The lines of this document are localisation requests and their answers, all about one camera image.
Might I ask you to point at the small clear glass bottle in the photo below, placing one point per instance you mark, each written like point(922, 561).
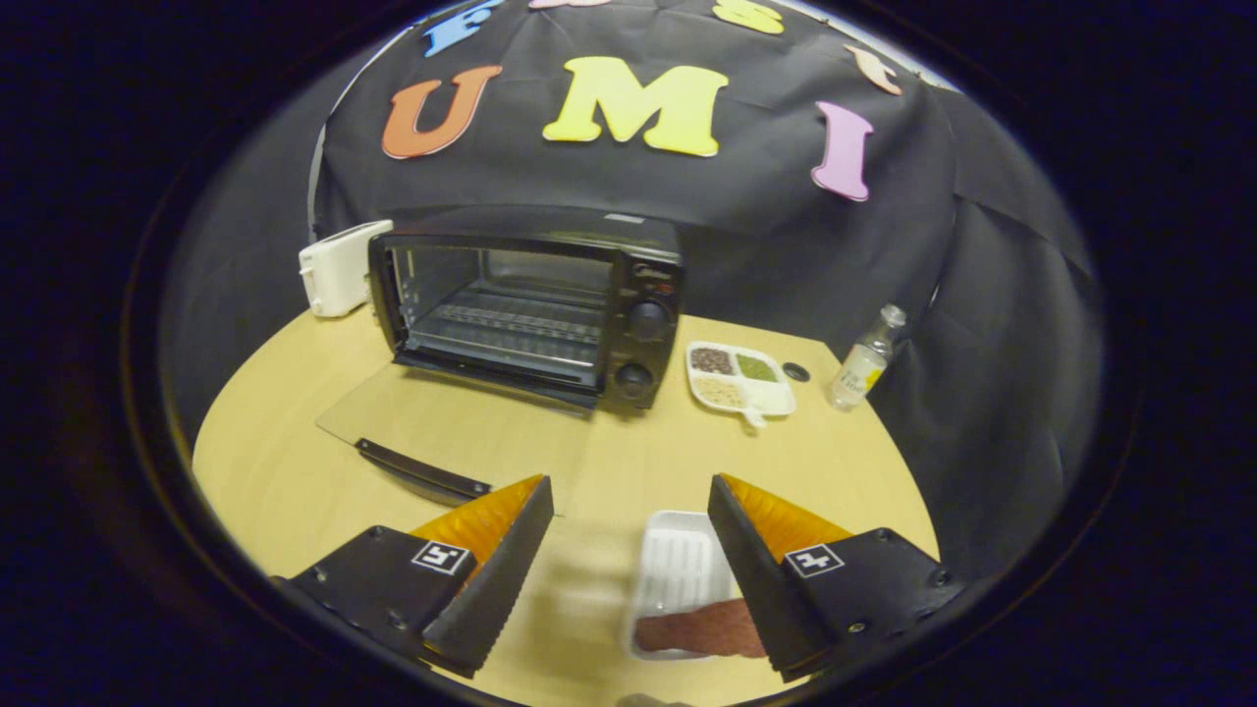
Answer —
point(859, 368)

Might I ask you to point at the red meat slice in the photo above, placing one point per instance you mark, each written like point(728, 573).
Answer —
point(697, 630)

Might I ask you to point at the white divided dish of grains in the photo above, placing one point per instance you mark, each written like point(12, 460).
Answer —
point(741, 383)

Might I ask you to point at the black round table grommet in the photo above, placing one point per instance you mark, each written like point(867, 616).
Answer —
point(796, 372)

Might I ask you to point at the white foam tray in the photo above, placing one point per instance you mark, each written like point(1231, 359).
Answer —
point(678, 565)

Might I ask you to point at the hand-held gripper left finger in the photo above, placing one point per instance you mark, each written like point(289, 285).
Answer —
point(496, 579)

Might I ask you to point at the black toaster oven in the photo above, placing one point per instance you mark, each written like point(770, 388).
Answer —
point(648, 285)

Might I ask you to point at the white toaster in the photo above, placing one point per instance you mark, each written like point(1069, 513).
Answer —
point(339, 270)

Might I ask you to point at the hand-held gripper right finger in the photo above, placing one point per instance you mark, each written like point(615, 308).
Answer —
point(766, 579)

